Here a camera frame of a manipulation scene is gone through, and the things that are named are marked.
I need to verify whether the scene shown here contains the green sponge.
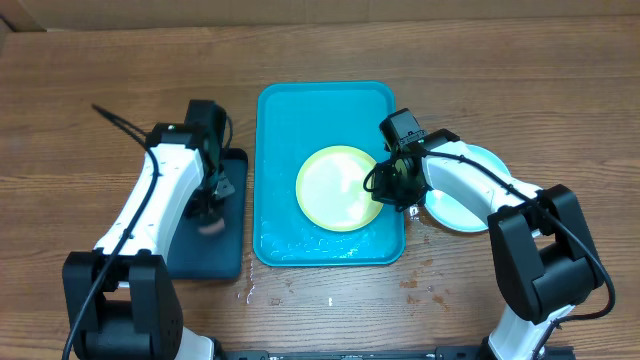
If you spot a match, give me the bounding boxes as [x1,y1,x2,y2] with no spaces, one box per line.
[197,217,225,236]

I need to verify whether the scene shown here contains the light blue plate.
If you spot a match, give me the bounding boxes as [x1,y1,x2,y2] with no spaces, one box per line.
[425,144,510,233]

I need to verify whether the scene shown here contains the yellow plate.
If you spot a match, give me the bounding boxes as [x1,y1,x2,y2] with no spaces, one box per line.
[296,145,383,232]

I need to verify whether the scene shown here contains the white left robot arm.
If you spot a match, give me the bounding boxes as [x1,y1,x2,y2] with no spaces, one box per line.
[63,124,246,359]

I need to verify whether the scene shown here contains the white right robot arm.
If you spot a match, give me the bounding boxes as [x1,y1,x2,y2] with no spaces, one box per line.
[364,129,612,359]

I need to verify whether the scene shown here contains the black water tray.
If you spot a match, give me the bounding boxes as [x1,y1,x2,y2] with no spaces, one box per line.
[168,148,248,281]

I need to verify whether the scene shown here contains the teal plastic tray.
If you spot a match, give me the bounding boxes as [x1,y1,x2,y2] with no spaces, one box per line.
[253,81,406,267]

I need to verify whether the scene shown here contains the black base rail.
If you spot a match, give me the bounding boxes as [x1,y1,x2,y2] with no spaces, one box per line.
[214,344,576,360]

